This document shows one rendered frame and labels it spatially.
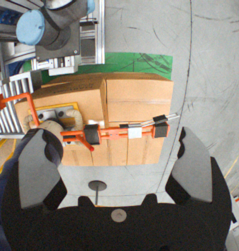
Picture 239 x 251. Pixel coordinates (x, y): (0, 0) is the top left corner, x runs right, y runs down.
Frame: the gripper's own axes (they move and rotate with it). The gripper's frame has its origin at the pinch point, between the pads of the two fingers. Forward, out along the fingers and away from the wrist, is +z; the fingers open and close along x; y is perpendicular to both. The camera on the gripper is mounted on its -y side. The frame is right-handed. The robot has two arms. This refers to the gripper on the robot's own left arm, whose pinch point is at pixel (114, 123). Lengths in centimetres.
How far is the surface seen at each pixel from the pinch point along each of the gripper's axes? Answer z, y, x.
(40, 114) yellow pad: 53, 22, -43
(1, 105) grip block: 43, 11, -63
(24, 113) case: 58, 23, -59
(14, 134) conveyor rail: 93, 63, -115
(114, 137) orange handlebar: 43, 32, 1
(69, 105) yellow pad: 56, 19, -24
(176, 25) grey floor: 152, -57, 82
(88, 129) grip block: 42, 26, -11
